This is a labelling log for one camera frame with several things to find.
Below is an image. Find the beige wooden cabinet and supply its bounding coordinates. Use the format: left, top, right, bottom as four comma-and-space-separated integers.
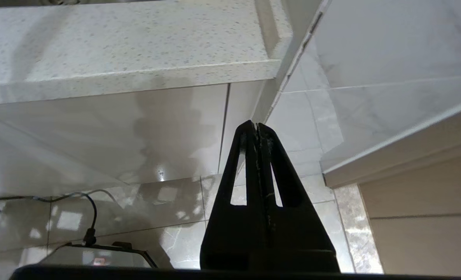
322, 97, 461, 277

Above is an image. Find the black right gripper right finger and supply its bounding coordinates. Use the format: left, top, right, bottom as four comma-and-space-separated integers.
257, 124, 341, 273

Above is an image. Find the stainless steel sink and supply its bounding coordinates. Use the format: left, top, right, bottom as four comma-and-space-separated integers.
40, 0, 165, 5

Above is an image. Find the black floor cable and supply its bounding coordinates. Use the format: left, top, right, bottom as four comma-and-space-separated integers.
0, 191, 99, 246

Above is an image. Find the wide glossy white cabinet door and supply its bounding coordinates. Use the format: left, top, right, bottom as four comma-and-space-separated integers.
0, 84, 229, 184

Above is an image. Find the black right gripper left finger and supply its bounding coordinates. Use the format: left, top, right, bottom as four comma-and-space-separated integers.
199, 120, 271, 271

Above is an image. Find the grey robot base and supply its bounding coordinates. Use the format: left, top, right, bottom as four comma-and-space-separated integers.
36, 241, 158, 270

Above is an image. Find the narrow glossy white cabinet panel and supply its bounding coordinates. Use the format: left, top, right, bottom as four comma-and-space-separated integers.
218, 80, 266, 175

